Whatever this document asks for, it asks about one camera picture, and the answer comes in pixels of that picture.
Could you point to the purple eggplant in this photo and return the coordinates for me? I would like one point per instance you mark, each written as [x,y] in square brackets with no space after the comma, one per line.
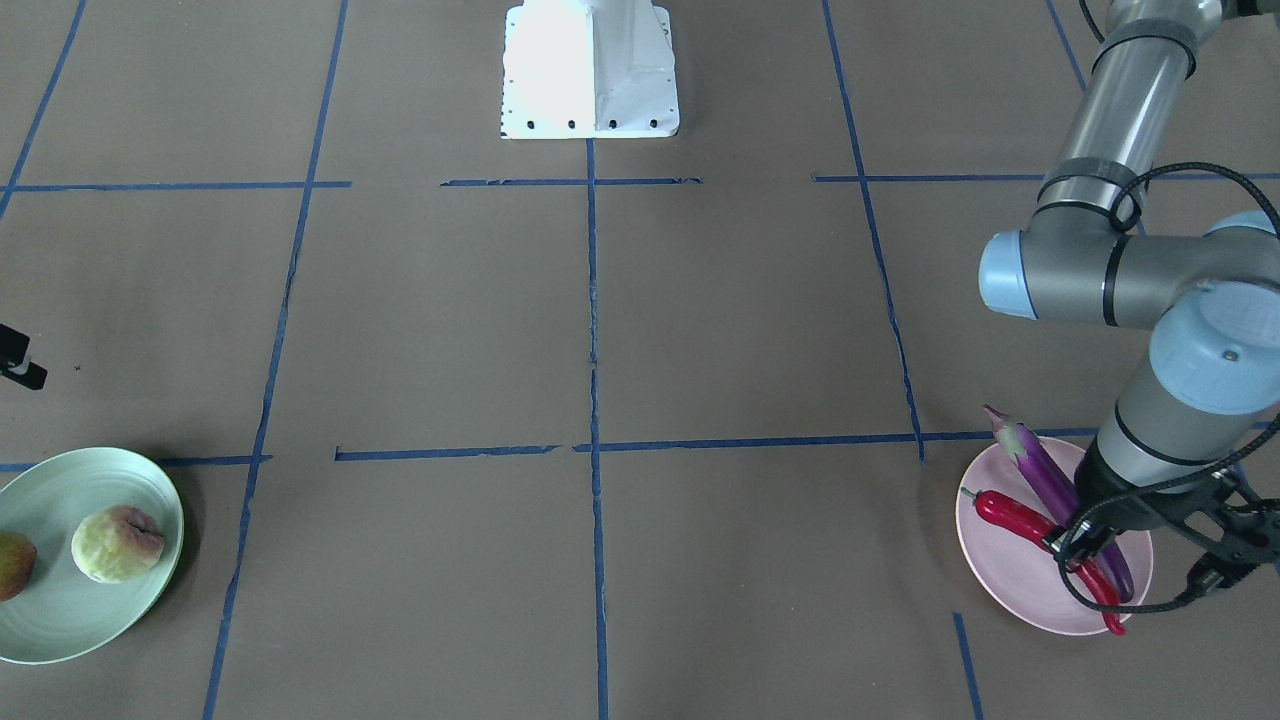
[1055,490]

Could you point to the pink plate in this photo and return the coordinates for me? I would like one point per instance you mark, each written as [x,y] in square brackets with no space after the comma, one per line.
[1015,574]

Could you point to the green plate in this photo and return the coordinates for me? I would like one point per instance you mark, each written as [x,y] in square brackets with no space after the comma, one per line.
[63,613]

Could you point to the white central pillar base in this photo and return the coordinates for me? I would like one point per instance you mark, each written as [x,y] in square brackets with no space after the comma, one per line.
[588,69]

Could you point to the red apple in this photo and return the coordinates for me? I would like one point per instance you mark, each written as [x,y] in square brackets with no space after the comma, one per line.
[18,560]

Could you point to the yellow pink peach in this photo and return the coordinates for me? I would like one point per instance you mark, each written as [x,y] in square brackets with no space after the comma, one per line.
[117,544]

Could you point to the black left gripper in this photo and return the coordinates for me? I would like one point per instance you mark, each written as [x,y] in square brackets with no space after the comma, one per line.
[1108,497]

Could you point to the red chili pepper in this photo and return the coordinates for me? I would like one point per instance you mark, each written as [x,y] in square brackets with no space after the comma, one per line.
[1085,582]

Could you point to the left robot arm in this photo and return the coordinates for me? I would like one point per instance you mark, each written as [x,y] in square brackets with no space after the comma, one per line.
[1165,456]

